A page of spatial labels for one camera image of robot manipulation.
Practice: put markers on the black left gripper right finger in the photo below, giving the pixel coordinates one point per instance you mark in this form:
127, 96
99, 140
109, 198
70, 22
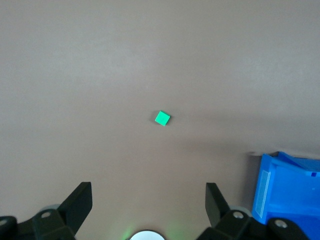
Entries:
217, 210

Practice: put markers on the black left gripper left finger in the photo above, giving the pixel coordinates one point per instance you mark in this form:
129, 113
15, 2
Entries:
75, 207

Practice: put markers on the green cube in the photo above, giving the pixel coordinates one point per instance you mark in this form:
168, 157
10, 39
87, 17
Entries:
162, 118

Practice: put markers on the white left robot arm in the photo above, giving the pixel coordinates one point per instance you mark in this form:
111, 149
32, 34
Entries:
147, 236

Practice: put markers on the blue plastic storage bin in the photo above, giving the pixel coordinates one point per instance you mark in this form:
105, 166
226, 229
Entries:
287, 190

